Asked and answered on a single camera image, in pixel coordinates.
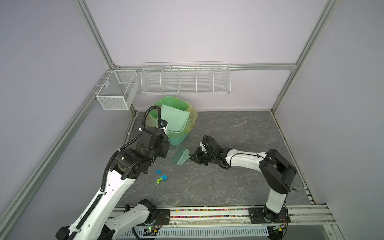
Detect small white mesh basket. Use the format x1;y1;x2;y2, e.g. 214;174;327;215
96;70;140;111

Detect mint green hand brush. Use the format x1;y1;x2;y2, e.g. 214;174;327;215
171;148;190;166

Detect aluminium frame profiles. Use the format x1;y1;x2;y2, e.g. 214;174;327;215
1;1;340;240

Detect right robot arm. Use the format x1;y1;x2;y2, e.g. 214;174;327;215
187;136;297;224

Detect long white wire basket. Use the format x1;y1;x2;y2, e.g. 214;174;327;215
141;62;232;95

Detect blue green scraps front left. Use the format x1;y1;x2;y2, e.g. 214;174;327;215
154;170;168;185

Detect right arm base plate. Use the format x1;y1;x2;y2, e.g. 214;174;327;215
248;207;291;224

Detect green trash bin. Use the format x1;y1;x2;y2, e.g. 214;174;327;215
149;95;194;147

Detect white vented cable duct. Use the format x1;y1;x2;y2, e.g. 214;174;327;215
135;227;270;240

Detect mint green dustpan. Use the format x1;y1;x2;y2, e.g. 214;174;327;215
161;105;190;135

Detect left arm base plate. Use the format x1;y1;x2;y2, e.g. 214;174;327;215
138;209;171;226

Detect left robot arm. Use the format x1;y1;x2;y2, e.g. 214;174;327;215
56;106;170;240

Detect yellow-green plastic bin liner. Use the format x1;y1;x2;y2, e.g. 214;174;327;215
145;95;199;133

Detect aluminium front rail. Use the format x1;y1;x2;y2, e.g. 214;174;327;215
107;205;337;229

